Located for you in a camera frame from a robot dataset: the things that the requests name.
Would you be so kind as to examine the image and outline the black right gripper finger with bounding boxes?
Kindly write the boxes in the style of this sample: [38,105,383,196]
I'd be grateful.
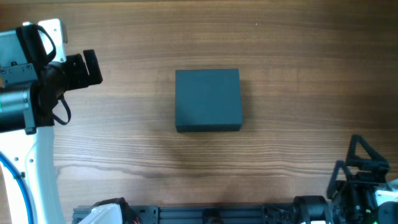
[326,160,353,199]
[345,134,390,172]

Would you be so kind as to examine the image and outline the dark teal hinged box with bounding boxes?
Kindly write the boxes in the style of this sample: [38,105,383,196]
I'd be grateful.
[175,68,243,133]

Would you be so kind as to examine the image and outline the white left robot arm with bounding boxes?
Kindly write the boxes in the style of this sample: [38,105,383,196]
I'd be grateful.
[1,24,103,223]

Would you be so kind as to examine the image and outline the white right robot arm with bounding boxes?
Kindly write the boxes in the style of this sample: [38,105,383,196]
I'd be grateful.
[292,134,397,223]

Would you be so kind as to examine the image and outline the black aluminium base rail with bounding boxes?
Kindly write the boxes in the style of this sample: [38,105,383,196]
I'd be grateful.
[72,201,349,224]

